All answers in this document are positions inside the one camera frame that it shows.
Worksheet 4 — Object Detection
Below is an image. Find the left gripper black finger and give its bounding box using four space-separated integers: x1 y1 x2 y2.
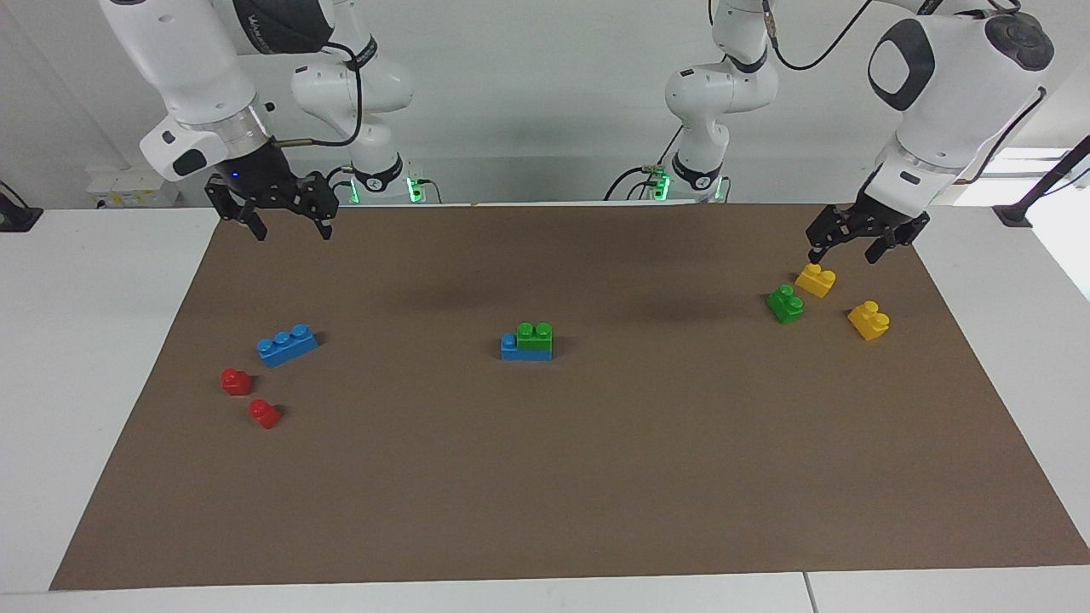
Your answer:
806 205 863 264
865 212 932 266

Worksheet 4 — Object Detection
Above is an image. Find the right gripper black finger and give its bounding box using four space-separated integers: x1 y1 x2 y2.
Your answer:
205 175 268 242
294 170 337 241

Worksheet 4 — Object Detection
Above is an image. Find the blue three-stud toy brick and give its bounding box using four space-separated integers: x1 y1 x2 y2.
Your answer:
256 324 319 369
500 334 554 363

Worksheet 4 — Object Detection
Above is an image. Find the yellow two-stud toy brick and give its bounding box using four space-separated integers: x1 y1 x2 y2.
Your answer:
795 262 837 299
847 301 891 341

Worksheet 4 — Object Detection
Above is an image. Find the white labelled box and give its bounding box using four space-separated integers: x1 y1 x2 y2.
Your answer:
85 166 181 209

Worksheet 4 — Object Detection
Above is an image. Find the black table clamp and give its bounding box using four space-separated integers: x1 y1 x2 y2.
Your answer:
0 181 43 232

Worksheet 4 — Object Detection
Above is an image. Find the brown table mat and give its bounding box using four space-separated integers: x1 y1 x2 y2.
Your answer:
49 203 1090 591

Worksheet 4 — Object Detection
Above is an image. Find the black right base cable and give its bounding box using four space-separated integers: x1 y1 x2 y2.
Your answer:
319 163 355 207

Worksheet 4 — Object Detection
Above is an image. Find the black base cable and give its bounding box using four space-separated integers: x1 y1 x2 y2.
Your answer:
603 126 684 203
319 163 355 207

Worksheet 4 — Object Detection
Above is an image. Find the black camera stand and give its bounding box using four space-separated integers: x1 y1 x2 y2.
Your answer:
992 135 1090 229

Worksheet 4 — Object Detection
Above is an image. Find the black left base cable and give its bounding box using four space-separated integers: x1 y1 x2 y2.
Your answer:
603 126 684 203

